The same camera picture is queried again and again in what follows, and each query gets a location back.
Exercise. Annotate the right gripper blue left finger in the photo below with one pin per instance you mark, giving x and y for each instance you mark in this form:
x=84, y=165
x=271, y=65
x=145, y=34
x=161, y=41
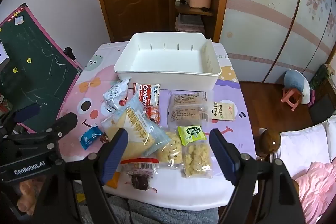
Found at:
x=111, y=154

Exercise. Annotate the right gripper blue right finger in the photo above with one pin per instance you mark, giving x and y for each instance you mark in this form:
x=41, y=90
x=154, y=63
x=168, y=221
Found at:
x=227, y=156

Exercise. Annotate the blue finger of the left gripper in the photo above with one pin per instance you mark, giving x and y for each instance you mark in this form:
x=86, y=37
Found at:
x=27, y=113
x=63, y=125

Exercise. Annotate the orange white snack bar wrapper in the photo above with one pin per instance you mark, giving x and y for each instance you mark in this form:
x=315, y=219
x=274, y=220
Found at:
x=113, y=182

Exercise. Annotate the small blue candy packet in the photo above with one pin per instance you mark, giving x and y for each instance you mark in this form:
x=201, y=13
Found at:
x=90, y=136

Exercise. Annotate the yellow rice crisp bag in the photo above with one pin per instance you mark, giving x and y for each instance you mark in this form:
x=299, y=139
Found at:
x=197, y=160
x=170, y=155

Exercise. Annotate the red label dark candy bag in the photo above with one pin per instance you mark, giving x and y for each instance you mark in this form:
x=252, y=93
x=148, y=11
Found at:
x=140, y=171

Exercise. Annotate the silver jujube snack bag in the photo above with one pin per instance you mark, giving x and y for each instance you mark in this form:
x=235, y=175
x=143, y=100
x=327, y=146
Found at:
x=116, y=96

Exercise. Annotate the red jujube walnut candy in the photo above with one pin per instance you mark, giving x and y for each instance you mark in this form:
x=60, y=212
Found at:
x=152, y=113

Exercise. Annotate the clear bag of biscuits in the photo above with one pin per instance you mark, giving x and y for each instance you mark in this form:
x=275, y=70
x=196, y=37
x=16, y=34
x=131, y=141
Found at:
x=190, y=109

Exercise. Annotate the person's left hand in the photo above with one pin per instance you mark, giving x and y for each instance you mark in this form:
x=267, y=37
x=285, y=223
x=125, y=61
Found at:
x=30, y=190

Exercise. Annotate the beige soda cracker pack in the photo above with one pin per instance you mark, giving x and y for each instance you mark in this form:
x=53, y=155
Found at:
x=223, y=111

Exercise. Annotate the white pillow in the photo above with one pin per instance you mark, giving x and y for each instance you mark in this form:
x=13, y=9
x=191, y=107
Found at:
x=299, y=149

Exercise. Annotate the red white cookies pack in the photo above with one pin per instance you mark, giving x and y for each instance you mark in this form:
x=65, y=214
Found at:
x=148, y=94

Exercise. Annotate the black clamp knob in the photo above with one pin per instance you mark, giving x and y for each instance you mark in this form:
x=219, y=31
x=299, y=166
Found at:
x=69, y=53

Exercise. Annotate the pink plastic stool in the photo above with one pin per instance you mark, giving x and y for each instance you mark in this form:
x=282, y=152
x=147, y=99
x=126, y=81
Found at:
x=292, y=97

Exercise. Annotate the pink blanket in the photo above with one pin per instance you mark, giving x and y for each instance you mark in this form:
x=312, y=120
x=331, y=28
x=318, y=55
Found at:
x=316, y=190

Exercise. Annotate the white plastic storage bin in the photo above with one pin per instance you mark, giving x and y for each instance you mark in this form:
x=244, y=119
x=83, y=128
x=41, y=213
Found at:
x=175, y=60

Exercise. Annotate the pastel sliding wardrobe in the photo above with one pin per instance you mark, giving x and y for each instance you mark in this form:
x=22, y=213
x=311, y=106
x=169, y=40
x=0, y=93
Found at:
x=266, y=38

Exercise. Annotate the folded pink cloth stack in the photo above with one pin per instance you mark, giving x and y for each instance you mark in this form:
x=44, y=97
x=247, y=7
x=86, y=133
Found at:
x=189, y=23

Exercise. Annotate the wooden bed post knob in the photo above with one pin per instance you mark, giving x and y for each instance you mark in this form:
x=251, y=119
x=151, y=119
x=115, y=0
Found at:
x=268, y=142

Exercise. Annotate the green chalkboard pink frame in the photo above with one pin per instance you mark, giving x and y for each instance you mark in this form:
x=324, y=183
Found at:
x=38, y=70

